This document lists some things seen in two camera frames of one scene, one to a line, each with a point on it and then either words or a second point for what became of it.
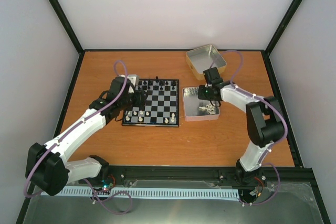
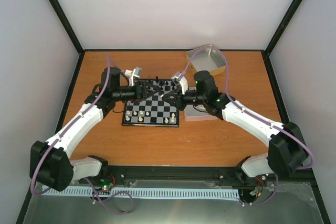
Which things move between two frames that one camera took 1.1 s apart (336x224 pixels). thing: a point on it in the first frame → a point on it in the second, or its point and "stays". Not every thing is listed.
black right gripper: (201, 96) → (177, 99)
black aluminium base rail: (295, 176) stays
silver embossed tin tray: (196, 109) stays
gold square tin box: (203, 58) stays
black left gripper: (141, 100) → (144, 89)
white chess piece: (172, 119) stays
